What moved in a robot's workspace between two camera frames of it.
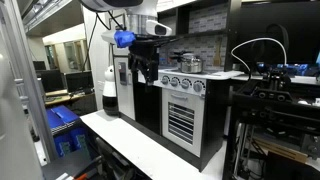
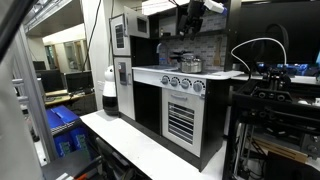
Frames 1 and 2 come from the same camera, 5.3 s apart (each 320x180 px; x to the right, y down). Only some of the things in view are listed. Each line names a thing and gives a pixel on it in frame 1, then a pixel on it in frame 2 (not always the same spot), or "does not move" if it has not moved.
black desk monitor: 80,81 does not move
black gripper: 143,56 -> 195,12
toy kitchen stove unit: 186,110 does not move
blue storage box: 60,118 does not move
